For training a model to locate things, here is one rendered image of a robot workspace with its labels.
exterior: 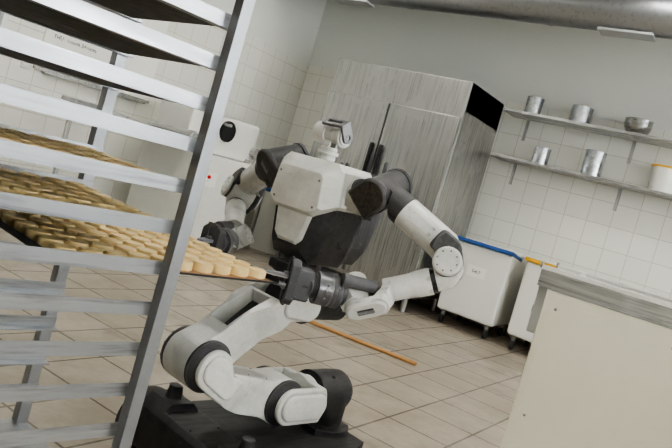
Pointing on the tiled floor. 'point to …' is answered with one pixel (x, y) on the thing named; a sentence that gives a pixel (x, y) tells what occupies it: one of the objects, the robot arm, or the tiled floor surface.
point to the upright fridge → (413, 151)
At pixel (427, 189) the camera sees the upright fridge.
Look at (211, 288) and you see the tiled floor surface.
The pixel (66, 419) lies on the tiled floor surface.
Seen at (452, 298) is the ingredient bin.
